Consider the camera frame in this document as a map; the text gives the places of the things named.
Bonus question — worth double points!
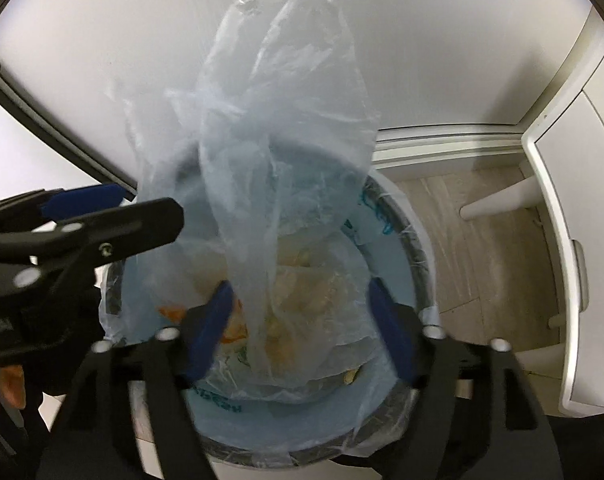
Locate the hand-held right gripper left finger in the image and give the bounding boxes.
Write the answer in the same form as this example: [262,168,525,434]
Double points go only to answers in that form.
[34,280,235,480]

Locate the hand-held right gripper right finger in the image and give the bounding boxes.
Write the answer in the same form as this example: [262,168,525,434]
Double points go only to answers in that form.
[367,276,565,480]

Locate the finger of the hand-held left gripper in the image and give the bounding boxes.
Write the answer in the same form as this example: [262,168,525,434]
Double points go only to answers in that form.
[0,184,126,233]
[0,197,185,306]

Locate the clear plastic bag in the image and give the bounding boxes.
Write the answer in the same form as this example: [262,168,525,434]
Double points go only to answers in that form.
[104,0,380,396]

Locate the orange snack wrapper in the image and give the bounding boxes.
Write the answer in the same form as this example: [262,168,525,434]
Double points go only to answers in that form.
[157,300,250,356]

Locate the yellowish food scraps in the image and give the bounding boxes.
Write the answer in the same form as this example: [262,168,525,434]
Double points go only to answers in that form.
[192,240,363,386]

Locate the white baseboard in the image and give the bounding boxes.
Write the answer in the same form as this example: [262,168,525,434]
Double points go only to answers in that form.
[374,122,525,166]

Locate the white cabinet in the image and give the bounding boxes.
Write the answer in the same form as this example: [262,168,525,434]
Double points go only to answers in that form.
[522,10,604,416]

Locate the dark door frame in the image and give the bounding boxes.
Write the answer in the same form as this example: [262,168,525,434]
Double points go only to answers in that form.
[0,35,138,196]

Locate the white cabinet handle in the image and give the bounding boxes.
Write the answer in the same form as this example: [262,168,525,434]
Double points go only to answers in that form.
[572,240,590,331]

